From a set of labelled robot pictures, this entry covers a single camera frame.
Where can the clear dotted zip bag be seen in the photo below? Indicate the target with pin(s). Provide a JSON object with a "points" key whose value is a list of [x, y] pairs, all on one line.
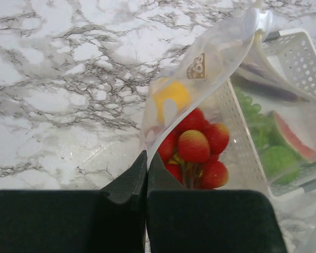
{"points": [[207, 65]]}

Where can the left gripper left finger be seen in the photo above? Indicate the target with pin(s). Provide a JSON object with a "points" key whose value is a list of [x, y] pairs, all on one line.
{"points": [[111, 219]]}

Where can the green grapes bunch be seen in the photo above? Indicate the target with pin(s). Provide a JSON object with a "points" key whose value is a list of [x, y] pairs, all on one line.
{"points": [[258, 123]]}

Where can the red lychee bunch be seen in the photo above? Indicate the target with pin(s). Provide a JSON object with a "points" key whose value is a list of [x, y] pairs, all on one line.
{"points": [[191, 152]]}

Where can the red watermelon slice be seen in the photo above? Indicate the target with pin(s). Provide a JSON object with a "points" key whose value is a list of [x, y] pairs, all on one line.
{"points": [[281, 134]]}

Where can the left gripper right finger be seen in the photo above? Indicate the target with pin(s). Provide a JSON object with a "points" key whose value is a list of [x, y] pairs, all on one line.
{"points": [[183, 220]]}

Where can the purple eggplant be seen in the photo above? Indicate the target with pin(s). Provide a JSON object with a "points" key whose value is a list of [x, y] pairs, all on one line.
{"points": [[254, 79]]}

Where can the white perforated plastic basket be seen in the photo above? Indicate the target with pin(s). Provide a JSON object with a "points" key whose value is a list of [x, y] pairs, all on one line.
{"points": [[289, 58]]}

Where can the yellow bell pepper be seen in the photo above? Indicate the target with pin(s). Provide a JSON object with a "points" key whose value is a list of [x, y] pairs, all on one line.
{"points": [[177, 93]]}

